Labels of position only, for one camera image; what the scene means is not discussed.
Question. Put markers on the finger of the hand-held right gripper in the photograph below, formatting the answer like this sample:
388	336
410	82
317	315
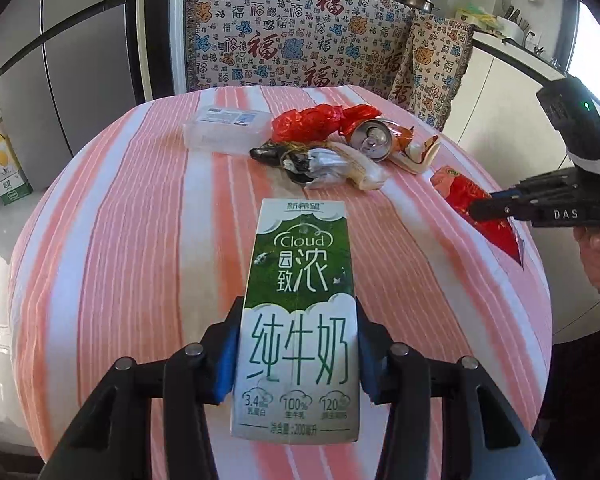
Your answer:
490	210
505	194

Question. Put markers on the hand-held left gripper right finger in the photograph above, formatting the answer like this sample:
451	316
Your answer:
372	360

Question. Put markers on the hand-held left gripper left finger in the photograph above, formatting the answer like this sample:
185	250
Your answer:
225	360

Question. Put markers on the red foil packet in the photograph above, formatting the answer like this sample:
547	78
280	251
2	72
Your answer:
460	195

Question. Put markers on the green white milk carton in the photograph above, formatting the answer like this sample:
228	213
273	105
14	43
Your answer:
295	310

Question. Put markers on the crushed soda can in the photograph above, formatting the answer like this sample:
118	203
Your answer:
375	140

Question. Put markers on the clear plastic box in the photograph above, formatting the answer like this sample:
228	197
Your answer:
225	132

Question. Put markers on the person's right hand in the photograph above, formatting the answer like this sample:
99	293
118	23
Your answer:
592	250

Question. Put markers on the white orange snack wrapper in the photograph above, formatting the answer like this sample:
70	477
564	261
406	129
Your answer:
420	155

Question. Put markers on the white kitchen counter cabinet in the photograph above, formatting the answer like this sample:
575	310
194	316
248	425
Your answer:
500	100

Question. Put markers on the round table pink striped cloth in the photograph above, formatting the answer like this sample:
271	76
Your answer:
130	260

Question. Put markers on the small printed blanket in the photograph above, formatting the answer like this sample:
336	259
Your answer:
430	70

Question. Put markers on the white utensil holder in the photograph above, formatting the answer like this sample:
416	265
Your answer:
512	27

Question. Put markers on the silver snack wrapper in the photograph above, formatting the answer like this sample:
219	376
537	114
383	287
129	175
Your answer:
325	162

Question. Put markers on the yellow green dish rack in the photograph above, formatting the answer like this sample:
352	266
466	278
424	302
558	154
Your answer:
475	16

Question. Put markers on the red crinkled wrapper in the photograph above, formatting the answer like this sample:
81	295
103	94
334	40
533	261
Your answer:
305	122

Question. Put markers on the black snack wrapper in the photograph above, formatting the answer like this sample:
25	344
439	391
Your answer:
272	154

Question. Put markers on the dark cloth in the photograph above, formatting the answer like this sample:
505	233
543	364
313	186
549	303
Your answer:
585	400

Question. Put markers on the large printed blanket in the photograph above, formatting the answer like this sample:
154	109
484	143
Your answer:
290	35

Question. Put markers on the yellow green cardboard box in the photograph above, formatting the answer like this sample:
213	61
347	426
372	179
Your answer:
2	170

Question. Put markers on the grey refrigerator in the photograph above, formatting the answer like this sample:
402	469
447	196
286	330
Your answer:
70	60

